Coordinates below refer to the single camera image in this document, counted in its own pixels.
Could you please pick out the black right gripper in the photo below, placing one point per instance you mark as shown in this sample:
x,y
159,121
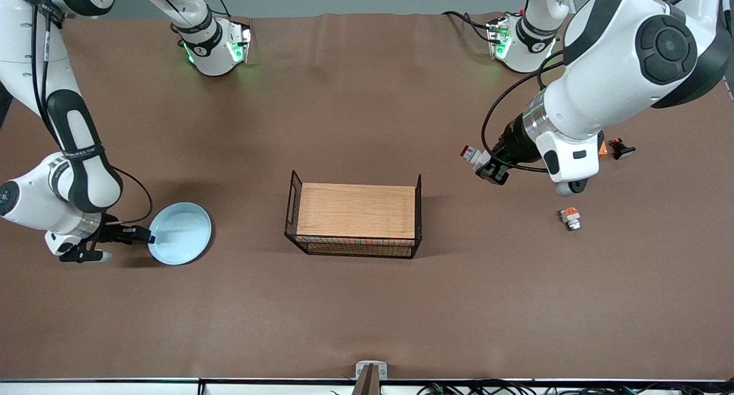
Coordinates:
x,y
113,233

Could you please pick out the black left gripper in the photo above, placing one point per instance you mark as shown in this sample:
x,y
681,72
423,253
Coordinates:
x,y
514,141

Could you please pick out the red pushbutton switch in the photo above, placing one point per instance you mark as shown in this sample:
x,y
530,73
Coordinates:
x,y
473,156

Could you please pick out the light blue plate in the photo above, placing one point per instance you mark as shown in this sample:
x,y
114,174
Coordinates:
x,y
180,234

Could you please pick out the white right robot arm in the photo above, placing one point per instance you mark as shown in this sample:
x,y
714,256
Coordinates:
x,y
34,203

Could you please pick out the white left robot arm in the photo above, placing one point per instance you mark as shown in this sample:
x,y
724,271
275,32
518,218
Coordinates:
x,y
608,79

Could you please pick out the small orange grey connector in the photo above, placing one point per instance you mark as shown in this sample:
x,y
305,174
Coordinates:
x,y
570,218

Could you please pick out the brown table cover sheet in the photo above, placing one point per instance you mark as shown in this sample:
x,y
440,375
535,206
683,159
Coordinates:
x,y
367,303

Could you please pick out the orange button enclosure box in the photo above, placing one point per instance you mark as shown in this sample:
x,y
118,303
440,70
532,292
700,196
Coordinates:
x,y
602,149

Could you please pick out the small black red switch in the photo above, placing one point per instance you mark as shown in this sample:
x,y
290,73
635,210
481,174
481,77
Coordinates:
x,y
622,149

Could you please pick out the white table edge rail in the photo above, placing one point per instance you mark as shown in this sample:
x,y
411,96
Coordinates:
x,y
114,389

